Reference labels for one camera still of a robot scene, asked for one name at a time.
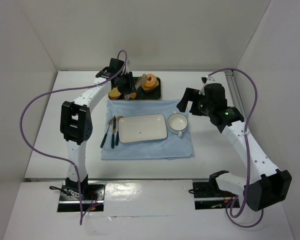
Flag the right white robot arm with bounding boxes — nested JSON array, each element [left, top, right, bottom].
[[176, 83, 292, 212]]

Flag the green handled knife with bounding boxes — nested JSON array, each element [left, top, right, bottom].
[[100, 117, 114, 148]]

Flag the white round cup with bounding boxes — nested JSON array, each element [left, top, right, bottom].
[[167, 113, 189, 138]]

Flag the metal serving tongs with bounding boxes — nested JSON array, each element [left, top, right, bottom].
[[124, 74, 148, 100]]

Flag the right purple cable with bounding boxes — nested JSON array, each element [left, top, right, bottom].
[[207, 67, 265, 228]]

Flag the golden croissant roll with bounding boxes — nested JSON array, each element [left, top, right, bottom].
[[129, 92, 137, 99]]

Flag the white rectangular plate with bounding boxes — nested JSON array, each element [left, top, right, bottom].
[[118, 114, 168, 144]]

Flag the sliced brown bread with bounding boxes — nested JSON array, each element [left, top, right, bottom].
[[108, 87, 122, 100]]

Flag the green handled spoon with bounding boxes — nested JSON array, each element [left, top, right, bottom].
[[114, 115, 123, 146]]

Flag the dark green tray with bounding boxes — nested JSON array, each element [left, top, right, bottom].
[[116, 77, 162, 100]]

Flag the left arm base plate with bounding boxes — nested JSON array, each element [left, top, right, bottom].
[[49, 183, 106, 213]]

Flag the purple cable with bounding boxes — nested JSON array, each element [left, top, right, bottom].
[[19, 49, 130, 225], [207, 67, 265, 228]]

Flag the orange glazed donut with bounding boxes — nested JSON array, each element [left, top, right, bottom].
[[143, 73, 157, 87]]

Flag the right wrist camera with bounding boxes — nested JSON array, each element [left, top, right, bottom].
[[201, 75, 216, 86]]

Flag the bread slice under donut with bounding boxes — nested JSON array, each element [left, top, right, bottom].
[[141, 80, 160, 92]]

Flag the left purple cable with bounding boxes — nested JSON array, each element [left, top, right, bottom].
[[19, 49, 130, 225]]

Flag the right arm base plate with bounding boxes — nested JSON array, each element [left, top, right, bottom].
[[188, 181, 236, 210]]

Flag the aluminium frame rail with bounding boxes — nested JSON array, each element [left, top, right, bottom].
[[224, 70, 247, 119]]

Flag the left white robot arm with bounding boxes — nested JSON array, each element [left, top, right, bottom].
[[60, 58, 126, 197]]

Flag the green handled fork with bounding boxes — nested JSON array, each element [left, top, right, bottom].
[[111, 116, 117, 149]]

